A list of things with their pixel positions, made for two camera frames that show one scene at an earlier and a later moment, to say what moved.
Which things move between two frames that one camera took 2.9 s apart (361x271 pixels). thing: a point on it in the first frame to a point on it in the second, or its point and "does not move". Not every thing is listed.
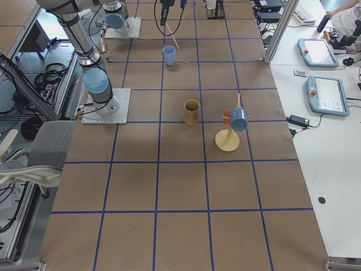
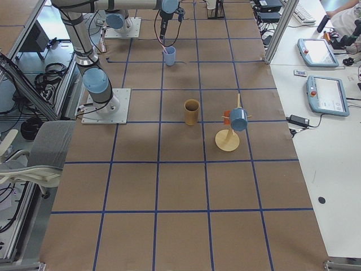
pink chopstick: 172,35 to 162,46
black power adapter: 298,119 does not move
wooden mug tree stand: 227,140 does not move
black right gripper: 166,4 to 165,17
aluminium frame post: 287,16 does not move
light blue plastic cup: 169,52 does not move
